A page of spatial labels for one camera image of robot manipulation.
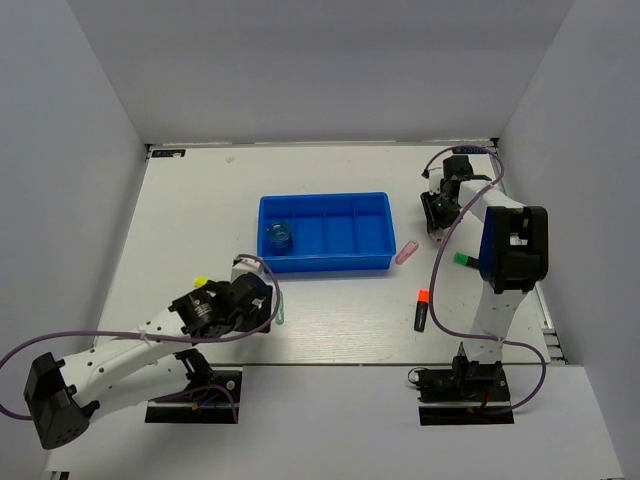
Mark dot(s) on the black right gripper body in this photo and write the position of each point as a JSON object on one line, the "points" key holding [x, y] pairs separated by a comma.
{"points": [[439, 210]]}

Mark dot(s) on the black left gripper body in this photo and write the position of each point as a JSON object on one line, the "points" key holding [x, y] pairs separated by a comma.
{"points": [[254, 320]]}

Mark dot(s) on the pink correction tape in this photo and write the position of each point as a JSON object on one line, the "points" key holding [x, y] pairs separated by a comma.
{"points": [[406, 252]]}

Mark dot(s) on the yellow-capped highlighter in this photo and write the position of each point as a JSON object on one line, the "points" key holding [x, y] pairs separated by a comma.
{"points": [[200, 282]]}

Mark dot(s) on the green-capped highlighter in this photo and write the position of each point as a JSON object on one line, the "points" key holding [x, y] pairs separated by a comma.
{"points": [[466, 260]]}

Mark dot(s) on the black orange-capped highlighter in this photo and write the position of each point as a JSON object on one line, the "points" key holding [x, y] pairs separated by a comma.
{"points": [[422, 310]]}

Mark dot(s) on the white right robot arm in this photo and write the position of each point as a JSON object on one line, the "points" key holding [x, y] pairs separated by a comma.
{"points": [[513, 252]]}

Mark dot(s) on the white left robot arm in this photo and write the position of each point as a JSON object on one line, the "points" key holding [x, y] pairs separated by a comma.
{"points": [[159, 362]]}

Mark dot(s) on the right corner table label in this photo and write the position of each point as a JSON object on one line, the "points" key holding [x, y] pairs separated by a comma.
{"points": [[468, 150]]}

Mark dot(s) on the corner table label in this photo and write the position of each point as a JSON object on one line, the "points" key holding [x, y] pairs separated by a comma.
{"points": [[168, 153], [468, 150]]}

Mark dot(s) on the blue divided plastic tray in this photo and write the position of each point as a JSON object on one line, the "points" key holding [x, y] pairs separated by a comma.
{"points": [[331, 232]]}

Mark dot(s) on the left corner table label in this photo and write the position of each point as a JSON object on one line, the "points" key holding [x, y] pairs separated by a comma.
{"points": [[168, 153]]}

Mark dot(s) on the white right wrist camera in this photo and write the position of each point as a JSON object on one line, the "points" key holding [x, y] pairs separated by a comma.
{"points": [[434, 176]]}

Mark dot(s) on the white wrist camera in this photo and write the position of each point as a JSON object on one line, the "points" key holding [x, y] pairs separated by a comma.
{"points": [[434, 176], [243, 264]]}

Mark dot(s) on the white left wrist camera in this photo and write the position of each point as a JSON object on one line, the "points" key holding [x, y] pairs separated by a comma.
{"points": [[243, 264]]}

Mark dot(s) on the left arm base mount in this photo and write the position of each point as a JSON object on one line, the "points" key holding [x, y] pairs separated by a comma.
{"points": [[209, 395]]}

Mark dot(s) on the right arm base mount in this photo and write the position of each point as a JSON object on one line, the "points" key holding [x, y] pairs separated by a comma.
{"points": [[466, 393]]}

